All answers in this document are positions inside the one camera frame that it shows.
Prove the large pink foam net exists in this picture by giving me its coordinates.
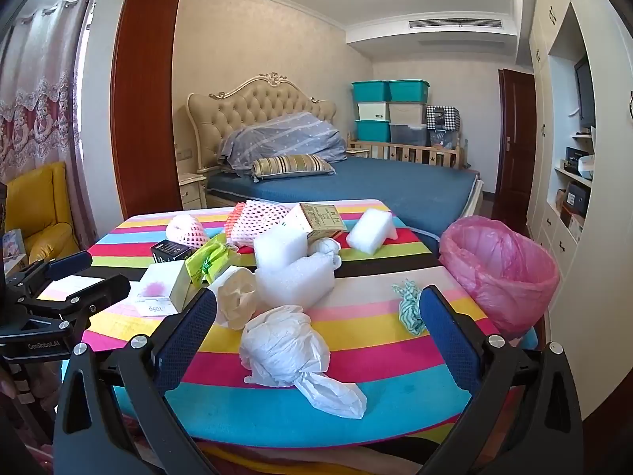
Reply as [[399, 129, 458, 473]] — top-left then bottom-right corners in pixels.
[[225, 200, 292, 248]]

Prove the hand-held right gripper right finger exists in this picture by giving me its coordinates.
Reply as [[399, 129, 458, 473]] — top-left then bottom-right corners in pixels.
[[418, 284, 587, 475]]

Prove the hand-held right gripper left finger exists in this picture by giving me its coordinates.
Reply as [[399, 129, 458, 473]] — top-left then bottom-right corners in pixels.
[[52, 287, 218, 475]]

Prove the white foam wrap sheet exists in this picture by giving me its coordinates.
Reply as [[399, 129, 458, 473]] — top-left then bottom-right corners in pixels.
[[254, 252, 337, 308]]

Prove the dark small safe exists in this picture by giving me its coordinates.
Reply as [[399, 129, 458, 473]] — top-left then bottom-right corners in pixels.
[[565, 181, 591, 217]]

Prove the black white checkered bag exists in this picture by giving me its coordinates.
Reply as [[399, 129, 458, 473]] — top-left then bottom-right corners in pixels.
[[426, 105, 461, 132]]

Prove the colourful striped tablecloth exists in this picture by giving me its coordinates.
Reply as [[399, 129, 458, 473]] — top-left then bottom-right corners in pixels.
[[59, 199, 540, 475]]

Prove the dark brown door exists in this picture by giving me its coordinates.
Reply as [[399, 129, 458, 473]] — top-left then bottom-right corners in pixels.
[[497, 68, 537, 209]]

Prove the striped pillow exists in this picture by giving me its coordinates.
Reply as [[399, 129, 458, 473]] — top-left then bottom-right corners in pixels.
[[251, 154, 337, 179]]

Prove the black television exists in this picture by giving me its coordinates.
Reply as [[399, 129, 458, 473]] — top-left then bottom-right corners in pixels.
[[574, 54, 597, 129]]

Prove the grey white storage box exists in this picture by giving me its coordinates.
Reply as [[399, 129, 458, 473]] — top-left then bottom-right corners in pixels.
[[389, 104, 427, 125]]

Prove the cube white foam block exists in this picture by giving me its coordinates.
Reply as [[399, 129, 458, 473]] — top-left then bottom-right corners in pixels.
[[253, 228, 310, 269]]

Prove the white paper slip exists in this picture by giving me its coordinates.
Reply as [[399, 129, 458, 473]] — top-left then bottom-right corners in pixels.
[[129, 297, 171, 316]]

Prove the brown wooden pillar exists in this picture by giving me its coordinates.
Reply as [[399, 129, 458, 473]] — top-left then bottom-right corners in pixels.
[[110, 0, 189, 219]]

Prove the grey dotted quilt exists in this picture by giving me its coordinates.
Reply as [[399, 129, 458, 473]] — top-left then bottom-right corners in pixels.
[[218, 111, 348, 176]]

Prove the bed with beige tufted headboard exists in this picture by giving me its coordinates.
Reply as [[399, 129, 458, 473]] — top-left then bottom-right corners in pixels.
[[187, 73, 483, 243]]

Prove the blue bin with pink liner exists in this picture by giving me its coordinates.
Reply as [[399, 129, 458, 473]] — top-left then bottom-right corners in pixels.
[[438, 215, 561, 352]]

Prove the small pink foam net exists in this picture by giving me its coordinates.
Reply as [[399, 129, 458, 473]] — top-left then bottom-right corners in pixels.
[[165, 214, 211, 249]]

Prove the yellow armchair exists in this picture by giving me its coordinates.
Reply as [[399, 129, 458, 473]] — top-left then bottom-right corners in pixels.
[[5, 162, 80, 263]]

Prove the white tissue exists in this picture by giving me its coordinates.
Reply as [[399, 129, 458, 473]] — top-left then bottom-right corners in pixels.
[[309, 237, 343, 268]]

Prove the teal storage box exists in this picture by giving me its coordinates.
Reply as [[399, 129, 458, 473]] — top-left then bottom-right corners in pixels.
[[388, 79, 430, 105], [355, 120, 391, 142], [352, 80, 391, 104]]

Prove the pink lace curtain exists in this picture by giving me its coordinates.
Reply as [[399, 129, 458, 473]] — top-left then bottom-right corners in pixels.
[[0, 0, 97, 248]]

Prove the green white knitted cord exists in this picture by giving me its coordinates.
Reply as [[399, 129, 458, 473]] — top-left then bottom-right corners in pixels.
[[392, 279, 427, 336]]

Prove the wooden crib rail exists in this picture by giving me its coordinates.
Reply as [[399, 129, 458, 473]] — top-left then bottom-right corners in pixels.
[[346, 133, 468, 169]]

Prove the small printed box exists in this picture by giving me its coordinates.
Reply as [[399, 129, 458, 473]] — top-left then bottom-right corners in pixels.
[[0, 230, 28, 268]]

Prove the white plastic bag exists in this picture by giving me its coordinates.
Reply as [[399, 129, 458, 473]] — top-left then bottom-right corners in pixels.
[[239, 305, 368, 419]]

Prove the green plastic bag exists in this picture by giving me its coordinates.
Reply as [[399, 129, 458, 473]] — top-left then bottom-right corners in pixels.
[[185, 234, 241, 288]]

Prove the small black box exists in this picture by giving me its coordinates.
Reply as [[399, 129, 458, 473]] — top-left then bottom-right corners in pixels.
[[151, 240, 193, 264]]

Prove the cream paper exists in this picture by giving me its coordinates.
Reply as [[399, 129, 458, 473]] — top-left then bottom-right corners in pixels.
[[207, 266, 260, 330]]

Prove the ceiling air vent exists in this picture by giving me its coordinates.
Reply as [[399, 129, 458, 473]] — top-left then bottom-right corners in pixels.
[[408, 18, 502, 29]]

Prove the white box with pink print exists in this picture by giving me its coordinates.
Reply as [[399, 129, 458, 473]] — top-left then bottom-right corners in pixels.
[[143, 261, 191, 308]]

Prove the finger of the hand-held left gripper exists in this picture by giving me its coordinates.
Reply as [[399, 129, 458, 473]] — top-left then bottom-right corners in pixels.
[[22, 277, 131, 331], [6, 251, 94, 304]]

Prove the yellow cardboard box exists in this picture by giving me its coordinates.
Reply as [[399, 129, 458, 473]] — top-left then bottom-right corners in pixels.
[[284, 203, 348, 244]]

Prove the clear grey storage box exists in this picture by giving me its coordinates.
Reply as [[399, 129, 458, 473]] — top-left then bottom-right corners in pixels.
[[390, 123, 427, 146]]

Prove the cream nightstand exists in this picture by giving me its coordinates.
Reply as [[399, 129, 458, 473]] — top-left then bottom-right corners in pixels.
[[177, 171, 208, 211]]

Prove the white built-in wardrobe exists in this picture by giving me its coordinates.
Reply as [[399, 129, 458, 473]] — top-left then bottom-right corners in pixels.
[[527, 0, 633, 421]]

